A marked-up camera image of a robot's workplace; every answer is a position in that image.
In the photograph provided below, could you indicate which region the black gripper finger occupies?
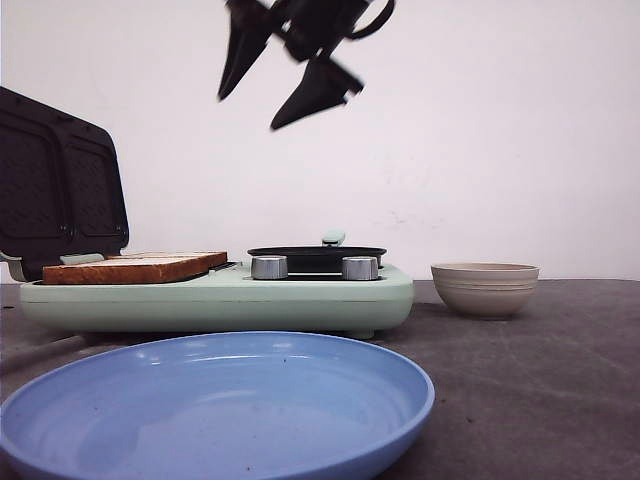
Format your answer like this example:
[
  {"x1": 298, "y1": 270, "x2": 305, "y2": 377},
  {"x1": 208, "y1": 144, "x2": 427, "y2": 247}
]
[
  {"x1": 270, "y1": 57, "x2": 364, "y2": 130},
  {"x1": 218, "y1": 0, "x2": 272, "y2": 101}
]

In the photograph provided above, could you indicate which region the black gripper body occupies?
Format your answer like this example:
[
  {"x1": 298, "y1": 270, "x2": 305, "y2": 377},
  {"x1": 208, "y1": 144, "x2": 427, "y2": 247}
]
[{"x1": 269, "y1": 0, "x2": 371, "y2": 62}]

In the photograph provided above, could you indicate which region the toast bread slice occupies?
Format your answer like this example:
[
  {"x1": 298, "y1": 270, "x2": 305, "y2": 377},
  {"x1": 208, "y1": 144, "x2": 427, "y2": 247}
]
[
  {"x1": 42, "y1": 251, "x2": 228, "y2": 285},
  {"x1": 105, "y1": 251, "x2": 220, "y2": 260}
]

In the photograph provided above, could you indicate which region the cream ribbed bowl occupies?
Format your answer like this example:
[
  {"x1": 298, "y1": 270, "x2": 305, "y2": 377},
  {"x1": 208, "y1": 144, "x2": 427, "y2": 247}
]
[{"x1": 431, "y1": 262, "x2": 539, "y2": 318}]

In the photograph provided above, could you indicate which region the mint green breakfast maker base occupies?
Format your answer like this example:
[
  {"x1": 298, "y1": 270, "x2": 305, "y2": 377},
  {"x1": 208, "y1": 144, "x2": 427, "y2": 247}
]
[{"x1": 20, "y1": 254, "x2": 414, "y2": 338}]

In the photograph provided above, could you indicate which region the black frying pan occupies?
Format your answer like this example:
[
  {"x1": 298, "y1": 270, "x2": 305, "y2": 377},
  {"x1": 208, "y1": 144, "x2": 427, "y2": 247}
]
[{"x1": 247, "y1": 246, "x2": 387, "y2": 273}]

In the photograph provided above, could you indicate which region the right silver control knob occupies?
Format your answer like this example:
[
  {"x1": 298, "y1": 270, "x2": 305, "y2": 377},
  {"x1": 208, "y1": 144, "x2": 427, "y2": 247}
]
[{"x1": 342, "y1": 256, "x2": 379, "y2": 281}]

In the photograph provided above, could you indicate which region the silver control knob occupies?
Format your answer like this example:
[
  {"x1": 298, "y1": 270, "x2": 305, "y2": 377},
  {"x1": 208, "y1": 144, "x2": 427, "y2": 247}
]
[
  {"x1": 251, "y1": 255, "x2": 288, "y2": 280},
  {"x1": 342, "y1": 256, "x2": 379, "y2": 281}
]

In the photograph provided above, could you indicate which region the left silver control knob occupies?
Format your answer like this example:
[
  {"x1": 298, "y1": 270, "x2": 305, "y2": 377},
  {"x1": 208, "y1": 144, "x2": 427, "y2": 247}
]
[{"x1": 251, "y1": 255, "x2": 288, "y2": 280}]

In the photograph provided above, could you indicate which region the blue plastic plate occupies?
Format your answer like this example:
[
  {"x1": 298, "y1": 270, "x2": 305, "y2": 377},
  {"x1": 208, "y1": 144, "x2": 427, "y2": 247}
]
[{"x1": 1, "y1": 332, "x2": 435, "y2": 479}]

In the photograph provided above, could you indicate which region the mint green pan handle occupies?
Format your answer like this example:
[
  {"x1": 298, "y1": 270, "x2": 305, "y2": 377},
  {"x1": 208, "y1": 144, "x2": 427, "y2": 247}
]
[{"x1": 321, "y1": 229, "x2": 346, "y2": 247}]

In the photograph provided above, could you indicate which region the grey power cord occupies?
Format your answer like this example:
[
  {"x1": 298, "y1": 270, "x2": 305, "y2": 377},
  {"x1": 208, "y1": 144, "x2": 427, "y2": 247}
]
[{"x1": 0, "y1": 333, "x2": 89, "y2": 374}]

